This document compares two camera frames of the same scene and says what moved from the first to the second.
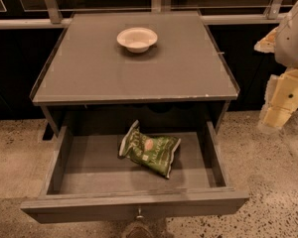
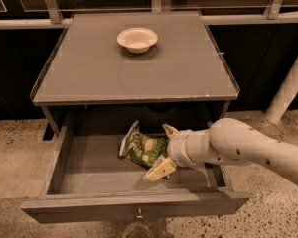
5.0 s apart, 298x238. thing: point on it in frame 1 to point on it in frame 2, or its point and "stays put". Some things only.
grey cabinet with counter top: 134,68 stays put
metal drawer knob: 139,216 stays put
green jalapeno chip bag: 155,154 stays put
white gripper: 293,42 to 176,147
